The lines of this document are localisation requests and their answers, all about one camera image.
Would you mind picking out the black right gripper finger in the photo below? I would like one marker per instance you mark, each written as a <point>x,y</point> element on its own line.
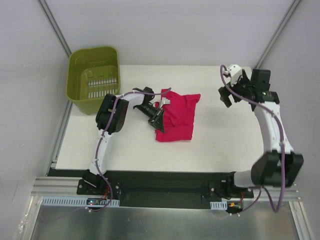
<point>244,78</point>
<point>224,96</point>

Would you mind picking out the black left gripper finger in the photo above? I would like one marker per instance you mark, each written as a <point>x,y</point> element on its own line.
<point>158,115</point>
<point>156,123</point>

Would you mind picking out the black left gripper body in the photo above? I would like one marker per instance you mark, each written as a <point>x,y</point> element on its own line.
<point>155,116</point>

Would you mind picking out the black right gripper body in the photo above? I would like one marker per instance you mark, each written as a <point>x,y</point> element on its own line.
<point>225,93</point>

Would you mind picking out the pink t shirt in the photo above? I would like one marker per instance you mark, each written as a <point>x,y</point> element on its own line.
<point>178,117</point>

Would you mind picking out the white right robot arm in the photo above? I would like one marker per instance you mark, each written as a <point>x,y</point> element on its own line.
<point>279,164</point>

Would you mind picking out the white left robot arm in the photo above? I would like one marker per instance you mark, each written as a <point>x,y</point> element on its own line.
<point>110,119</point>

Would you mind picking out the olive green plastic basket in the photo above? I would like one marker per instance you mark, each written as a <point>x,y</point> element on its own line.
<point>92,74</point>

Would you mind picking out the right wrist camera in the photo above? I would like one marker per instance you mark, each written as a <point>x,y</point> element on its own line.
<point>234,72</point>

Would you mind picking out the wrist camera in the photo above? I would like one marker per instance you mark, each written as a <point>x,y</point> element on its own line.
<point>234,72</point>
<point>164,101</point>

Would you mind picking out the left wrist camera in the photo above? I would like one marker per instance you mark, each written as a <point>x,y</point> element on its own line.
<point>164,101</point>

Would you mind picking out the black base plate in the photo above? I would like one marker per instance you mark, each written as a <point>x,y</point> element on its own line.
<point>157,189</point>

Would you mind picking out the right back frame post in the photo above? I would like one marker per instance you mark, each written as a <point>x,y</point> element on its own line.
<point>291,10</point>

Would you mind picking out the frame post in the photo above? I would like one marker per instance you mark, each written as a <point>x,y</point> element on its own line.
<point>55,26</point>
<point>291,10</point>

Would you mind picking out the right white cable duct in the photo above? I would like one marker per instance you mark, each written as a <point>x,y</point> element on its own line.
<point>219,205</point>

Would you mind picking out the white cable duct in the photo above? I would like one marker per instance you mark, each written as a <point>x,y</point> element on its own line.
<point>65,201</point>
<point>219,205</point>

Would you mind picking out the front aluminium rail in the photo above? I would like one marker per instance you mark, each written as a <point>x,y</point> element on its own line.
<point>67,186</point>

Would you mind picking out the left white cable duct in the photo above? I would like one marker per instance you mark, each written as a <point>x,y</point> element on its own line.
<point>65,201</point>

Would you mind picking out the left back frame post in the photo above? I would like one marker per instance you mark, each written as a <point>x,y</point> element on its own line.
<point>55,26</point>

